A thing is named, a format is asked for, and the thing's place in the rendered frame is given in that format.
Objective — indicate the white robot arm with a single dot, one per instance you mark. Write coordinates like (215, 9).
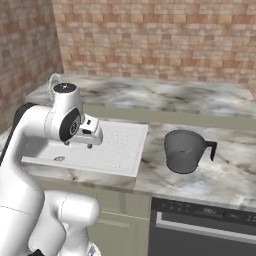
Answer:
(30, 133)

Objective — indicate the black dishwasher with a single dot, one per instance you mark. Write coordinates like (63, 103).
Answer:
(200, 233)

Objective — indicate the pale green cupboard front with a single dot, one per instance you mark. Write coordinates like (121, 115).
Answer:
(123, 230)

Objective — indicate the grey curved sink faucet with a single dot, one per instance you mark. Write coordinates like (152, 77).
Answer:
(51, 84)

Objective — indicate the white sink basin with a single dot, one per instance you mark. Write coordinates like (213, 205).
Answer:
(116, 150)

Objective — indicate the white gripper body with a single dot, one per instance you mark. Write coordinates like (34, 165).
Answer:
(90, 137)

